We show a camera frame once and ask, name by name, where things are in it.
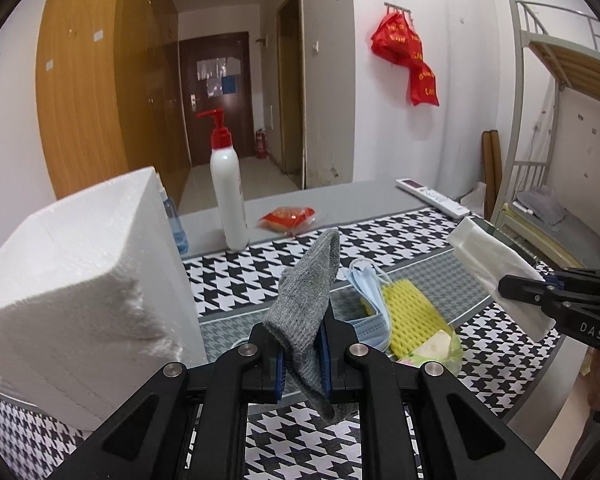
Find white red pump bottle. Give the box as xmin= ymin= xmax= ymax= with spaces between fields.
xmin=197 ymin=108 xmax=249 ymax=252

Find red snack packet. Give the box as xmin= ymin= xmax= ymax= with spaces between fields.
xmin=258 ymin=206 xmax=316 ymax=236

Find red hanging bags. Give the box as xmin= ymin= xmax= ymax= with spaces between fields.
xmin=370 ymin=6 xmax=440 ymax=106

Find dark brown door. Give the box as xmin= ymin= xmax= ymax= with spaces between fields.
xmin=178 ymin=32 xmax=254 ymax=167

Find grey sock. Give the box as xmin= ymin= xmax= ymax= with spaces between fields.
xmin=262 ymin=229 xmax=347 ymax=424

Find blue face masks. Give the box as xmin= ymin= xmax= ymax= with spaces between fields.
xmin=344 ymin=258 xmax=392 ymax=352

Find blue spray bottle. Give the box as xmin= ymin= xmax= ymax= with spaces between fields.
xmin=159 ymin=186 xmax=189 ymax=256

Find wooden boards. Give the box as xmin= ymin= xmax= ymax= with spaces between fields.
xmin=481 ymin=130 xmax=502 ymax=220

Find wall hook rack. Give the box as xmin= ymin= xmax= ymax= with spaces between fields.
xmin=384 ymin=1 xmax=412 ymax=16

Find red fire extinguisher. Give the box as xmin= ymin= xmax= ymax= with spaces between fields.
xmin=254 ymin=129 xmax=268 ymax=159

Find green tissue pack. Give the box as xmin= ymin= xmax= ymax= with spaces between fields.
xmin=390 ymin=326 xmax=463 ymax=375

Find wooden wardrobe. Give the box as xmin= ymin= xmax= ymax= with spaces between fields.
xmin=35 ymin=0 xmax=189 ymax=200

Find white styrofoam box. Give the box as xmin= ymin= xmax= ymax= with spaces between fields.
xmin=0 ymin=167 xmax=207 ymax=431

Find yellow foam net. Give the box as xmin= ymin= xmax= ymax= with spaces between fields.
xmin=382 ymin=278 xmax=448 ymax=349

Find houndstooth table mat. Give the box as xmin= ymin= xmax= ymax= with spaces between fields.
xmin=0 ymin=206 xmax=566 ymax=480

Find wooden door frame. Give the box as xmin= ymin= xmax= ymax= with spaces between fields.
xmin=276 ymin=0 xmax=306 ymax=190

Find person's right hand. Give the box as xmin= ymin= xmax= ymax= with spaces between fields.
xmin=581 ymin=348 xmax=600 ymax=411

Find white tissue pack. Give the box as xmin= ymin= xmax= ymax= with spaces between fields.
xmin=448 ymin=217 xmax=555 ymax=342

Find white metal bunk bed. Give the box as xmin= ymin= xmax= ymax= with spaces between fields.
xmin=491 ymin=0 xmax=600 ymax=268

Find white remote control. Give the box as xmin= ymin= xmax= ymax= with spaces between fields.
xmin=396 ymin=178 xmax=470 ymax=220

